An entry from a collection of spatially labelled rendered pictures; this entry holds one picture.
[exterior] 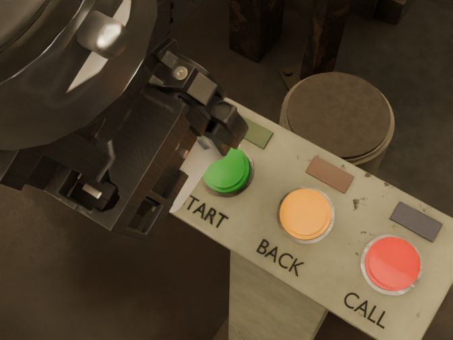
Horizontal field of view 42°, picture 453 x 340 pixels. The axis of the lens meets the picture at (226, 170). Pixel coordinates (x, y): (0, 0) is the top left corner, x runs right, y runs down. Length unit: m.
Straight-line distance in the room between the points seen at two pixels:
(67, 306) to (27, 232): 0.17
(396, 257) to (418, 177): 0.78
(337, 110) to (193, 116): 0.38
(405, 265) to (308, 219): 0.08
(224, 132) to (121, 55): 0.13
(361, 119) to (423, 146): 0.65
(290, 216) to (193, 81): 0.23
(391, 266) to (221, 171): 0.15
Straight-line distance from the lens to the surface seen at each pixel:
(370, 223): 0.47
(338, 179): 0.48
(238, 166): 0.48
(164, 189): 0.29
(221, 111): 0.28
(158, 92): 0.25
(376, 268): 0.46
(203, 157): 0.34
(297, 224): 0.46
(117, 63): 0.17
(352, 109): 0.63
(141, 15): 0.18
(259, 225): 0.48
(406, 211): 0.47
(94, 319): 1.09
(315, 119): 0.62
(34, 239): 1.17
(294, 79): 1.30
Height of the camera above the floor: 1.02
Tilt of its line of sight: 60 degrees down
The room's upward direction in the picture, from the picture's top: straight up
